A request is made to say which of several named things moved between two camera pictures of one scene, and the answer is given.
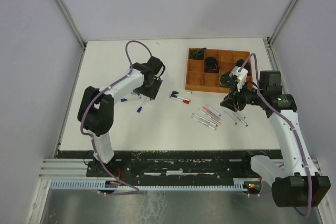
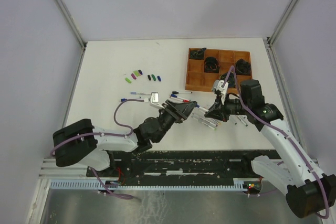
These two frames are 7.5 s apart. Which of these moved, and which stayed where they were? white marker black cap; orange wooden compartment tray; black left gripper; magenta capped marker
Moved: black left gripper
Stayed: white marker black cap; magenta capped marker; orange wooden compartment tray
